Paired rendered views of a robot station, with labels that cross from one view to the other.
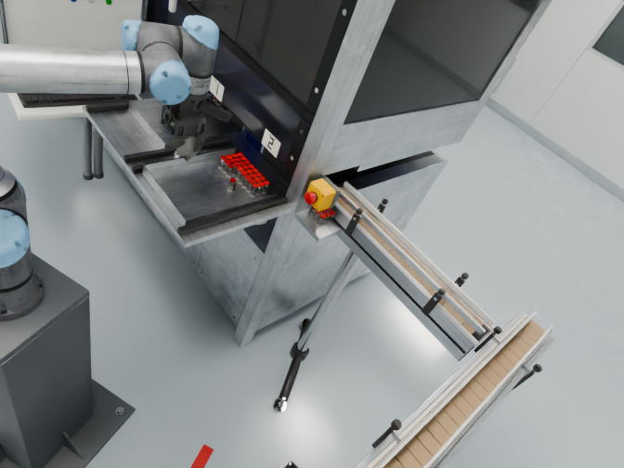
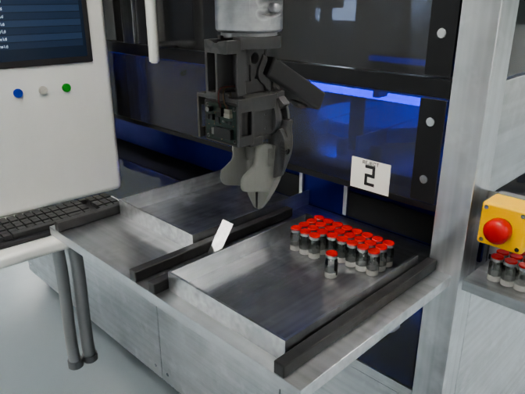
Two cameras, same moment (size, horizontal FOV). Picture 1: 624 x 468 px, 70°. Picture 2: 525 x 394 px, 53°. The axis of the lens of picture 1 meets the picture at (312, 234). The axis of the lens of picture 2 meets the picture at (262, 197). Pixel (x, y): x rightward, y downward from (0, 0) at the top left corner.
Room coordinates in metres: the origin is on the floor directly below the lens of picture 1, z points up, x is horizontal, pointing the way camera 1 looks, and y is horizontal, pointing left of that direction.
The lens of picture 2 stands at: (0.31, 0.25, 1.34)
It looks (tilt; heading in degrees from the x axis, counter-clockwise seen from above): 21 degrees down; 12
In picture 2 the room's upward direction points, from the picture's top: straight up
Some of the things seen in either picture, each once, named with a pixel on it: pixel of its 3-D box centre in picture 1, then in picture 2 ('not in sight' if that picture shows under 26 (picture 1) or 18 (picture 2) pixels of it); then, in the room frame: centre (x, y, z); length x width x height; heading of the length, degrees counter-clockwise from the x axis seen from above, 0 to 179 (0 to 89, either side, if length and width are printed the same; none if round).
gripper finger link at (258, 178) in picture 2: (185, 149); (257, 179); (0.89, 0.38, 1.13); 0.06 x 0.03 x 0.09; 148
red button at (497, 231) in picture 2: (311, 197); (498, 230); (1.11, 0.05, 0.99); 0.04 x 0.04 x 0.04; 58
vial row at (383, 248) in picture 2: (246, 175); (344, 243); (1.20, 0.29, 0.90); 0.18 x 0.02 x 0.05; 57
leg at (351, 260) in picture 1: (324, 307); not in sight; (1.20, -0.17, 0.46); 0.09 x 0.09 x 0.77; 58
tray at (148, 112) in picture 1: (189, 120); (216, 202); (1.37, 0.58, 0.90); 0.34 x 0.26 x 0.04; 148
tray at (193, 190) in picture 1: (212, 184); (296, 272); (1.09, 0.36, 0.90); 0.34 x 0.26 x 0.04; 147
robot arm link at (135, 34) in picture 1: (152, 45); not in sight; (0.82, 0.45, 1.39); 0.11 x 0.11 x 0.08; 43
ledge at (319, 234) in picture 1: (320, 221); (516, 283); (1.18, -0.01, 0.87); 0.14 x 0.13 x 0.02; 148
